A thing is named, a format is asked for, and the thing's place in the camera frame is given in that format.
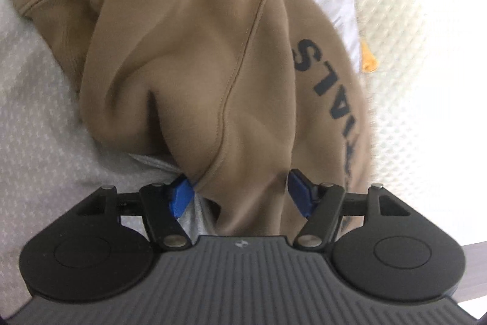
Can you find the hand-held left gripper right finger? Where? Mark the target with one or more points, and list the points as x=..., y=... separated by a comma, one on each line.
x=298, y=191

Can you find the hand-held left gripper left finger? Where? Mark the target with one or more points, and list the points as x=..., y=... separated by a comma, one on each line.
x=180, y=197

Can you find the brown zip hoodie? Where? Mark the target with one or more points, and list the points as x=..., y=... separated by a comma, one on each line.
x=190, y=62

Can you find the yellow cloth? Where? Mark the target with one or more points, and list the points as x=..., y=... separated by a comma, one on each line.
x=369, y=62

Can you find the cream quilted headboard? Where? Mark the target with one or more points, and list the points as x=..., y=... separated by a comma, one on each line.
x=411, y=5

